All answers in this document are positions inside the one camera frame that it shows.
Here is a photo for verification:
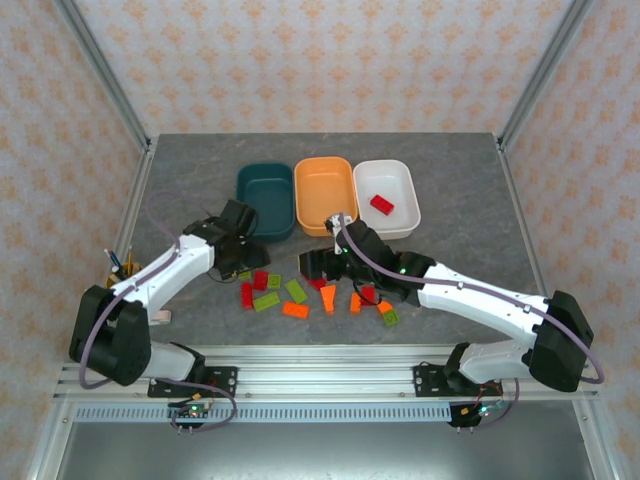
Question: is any teal plastic container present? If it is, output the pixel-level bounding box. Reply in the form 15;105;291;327
235;162;296;244

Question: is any white plastic container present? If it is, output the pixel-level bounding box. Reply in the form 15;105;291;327
352;158;421;240

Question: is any orange plastic container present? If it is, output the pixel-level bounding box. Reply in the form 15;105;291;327
293;156;359;238

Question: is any yellow pencil cup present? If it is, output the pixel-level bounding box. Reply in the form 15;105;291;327
103;267;144;291

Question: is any left circuit board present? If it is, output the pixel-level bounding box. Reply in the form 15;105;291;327
167;402;214;432

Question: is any circuit board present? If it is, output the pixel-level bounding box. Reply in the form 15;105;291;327
167;402;214;432
449;401;507;432

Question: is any grey metal panel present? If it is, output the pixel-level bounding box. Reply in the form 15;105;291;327
24;419;619;480

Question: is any right circuit board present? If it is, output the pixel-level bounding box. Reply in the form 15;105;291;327
449;401;507;432

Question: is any thin black right gripper cable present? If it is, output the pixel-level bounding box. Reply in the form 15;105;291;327
352;279;385;307

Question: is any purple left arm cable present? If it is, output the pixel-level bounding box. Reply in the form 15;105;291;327
79;191;239;432

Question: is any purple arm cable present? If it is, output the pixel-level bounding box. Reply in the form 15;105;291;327
339;212;606;431
79;191;239;432

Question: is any aluminium mounting rail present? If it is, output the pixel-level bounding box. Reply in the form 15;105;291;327
52;343;599;401

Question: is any aluminium table side rail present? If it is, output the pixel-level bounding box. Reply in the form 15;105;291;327
494;134;571;359
79;134;159;364

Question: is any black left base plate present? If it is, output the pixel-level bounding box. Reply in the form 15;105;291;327
147;366;239;399

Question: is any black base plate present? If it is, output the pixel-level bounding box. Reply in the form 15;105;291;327
147;366;239;399
412;364;501;400

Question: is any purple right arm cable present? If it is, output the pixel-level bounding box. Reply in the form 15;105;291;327
339;212;606;431

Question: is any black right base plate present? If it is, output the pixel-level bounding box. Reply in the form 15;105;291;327
412;364;501;400

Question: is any slotted grey cable tray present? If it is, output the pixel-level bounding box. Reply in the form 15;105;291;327
74;403;454;424

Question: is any aluminium frame post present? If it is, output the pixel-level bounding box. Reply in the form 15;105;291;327
497;0;596;154
52;0;154;154

